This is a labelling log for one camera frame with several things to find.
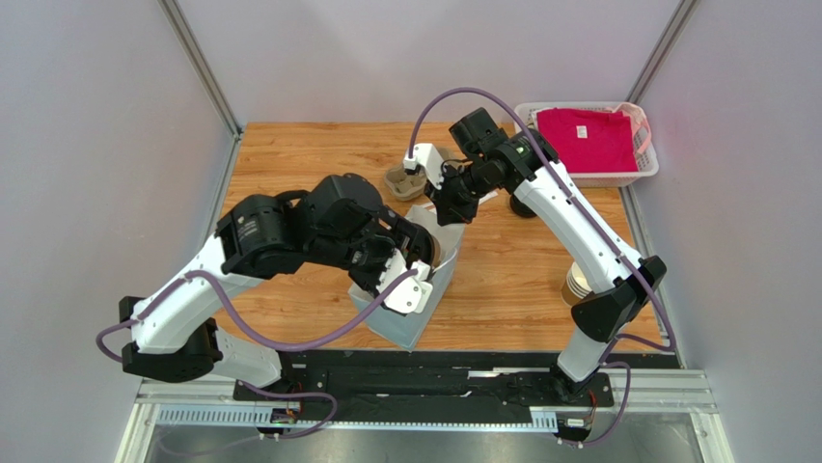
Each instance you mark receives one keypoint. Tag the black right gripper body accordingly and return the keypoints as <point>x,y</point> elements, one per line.
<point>452,197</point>

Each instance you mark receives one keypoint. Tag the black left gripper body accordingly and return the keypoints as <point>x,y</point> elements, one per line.
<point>367,257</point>

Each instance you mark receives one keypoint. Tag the single paper cup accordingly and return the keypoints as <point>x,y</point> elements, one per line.
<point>436,252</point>

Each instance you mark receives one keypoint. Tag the stack of black lids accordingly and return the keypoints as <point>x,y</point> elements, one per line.
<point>519,208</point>

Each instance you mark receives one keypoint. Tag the light blue paper bag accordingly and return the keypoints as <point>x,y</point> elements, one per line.
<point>405,331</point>

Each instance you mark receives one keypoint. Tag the stack of paper cups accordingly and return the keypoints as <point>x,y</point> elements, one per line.
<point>575,287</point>

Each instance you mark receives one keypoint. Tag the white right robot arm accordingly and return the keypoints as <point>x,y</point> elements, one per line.
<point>620,279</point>

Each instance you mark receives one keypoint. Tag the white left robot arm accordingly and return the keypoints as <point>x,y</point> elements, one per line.
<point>342,223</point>

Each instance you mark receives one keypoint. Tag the white wrapped straw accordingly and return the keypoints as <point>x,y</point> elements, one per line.
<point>487,197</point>

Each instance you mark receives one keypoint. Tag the cardboard cup carrier tray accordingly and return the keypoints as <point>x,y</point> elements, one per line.
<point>406,187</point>

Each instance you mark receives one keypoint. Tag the white plastic basket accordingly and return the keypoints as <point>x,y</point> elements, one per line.
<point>645,154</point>

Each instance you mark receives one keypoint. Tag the pink folded cloth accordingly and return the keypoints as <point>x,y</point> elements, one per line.
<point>589,142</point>

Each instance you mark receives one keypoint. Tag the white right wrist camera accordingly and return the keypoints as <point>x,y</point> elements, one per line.
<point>427,158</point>

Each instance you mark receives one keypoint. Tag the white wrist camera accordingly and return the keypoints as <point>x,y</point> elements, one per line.
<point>404,290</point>
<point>427,158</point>

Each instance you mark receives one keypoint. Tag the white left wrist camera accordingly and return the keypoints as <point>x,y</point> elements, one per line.
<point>404,290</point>

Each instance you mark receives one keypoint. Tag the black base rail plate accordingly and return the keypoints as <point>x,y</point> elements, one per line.
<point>432,387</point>

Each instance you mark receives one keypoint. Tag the right aluminium corner post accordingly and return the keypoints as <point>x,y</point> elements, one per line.
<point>662,49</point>

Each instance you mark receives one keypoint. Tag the aluminium corner post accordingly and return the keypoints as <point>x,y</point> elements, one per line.
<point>662,49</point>
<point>196,56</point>

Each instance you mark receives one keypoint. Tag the left aluminium corner post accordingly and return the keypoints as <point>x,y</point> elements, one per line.
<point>196,56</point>

